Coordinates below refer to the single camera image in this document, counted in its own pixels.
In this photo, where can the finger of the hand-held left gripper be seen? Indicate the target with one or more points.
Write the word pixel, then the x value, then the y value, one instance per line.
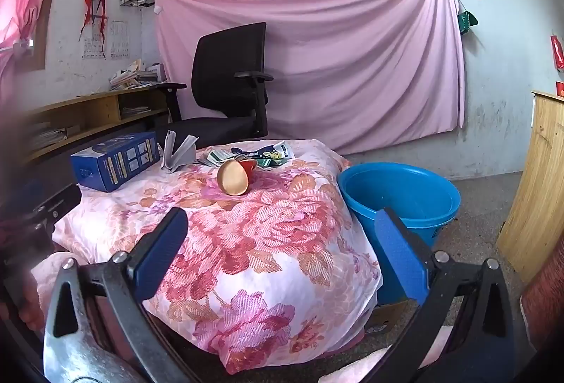
pixel 53 201

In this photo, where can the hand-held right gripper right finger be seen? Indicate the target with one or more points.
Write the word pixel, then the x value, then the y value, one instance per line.
pixel 396 250

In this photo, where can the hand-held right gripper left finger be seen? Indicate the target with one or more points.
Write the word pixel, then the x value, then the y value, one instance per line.
pixel 161 250

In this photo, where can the blue plastic bucket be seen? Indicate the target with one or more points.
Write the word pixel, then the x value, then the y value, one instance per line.
pixel 396 193

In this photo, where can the red paper cup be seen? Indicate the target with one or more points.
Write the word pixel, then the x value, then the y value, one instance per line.
pixel 233 179

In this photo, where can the green and white wrapper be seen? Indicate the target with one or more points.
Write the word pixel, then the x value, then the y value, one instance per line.
pixel 218 156

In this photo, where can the blue and white snack wrapper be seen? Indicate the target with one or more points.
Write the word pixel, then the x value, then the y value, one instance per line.
pixel 264 153

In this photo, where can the pile of papers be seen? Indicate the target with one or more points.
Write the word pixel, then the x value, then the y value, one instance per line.
pixel 134 110
pixel 48 137

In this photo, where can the brown cardboard box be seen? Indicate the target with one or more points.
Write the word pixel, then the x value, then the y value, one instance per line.
pixel 387 316

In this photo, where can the blue cardboard box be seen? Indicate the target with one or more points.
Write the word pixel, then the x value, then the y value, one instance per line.
pixel 119 165

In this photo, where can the wooden desk hutch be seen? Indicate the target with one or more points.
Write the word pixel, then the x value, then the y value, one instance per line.
pixel 88 109

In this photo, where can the floral blanket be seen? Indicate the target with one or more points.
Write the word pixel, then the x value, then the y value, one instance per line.
pixel 273 233

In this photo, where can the stack of books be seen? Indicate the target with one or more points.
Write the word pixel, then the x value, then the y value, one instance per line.
pixel 132 76

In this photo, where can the wooden cabinet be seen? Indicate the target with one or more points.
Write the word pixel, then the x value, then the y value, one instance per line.
pixel 533 189

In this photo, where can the red patterned cloth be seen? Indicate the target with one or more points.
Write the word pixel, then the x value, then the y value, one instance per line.
pixel 542 299

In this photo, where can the black office chair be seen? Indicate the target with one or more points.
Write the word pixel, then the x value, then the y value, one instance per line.
pixel 229 74

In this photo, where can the red hanging scarves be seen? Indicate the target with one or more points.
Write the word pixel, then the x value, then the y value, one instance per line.
pixel 94 8

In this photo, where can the pink hanging sheet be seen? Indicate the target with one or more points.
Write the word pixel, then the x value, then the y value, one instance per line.
pixel 352 56

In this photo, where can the green dustpan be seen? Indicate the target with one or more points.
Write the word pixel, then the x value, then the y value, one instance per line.
pixel 467 21

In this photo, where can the red hanging packet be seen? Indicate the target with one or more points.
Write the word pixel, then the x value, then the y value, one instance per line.
pixel 557 52

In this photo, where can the white wall calendar sheet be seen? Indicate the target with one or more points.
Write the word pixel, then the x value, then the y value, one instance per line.
pixel 94 42
pixel 119 40

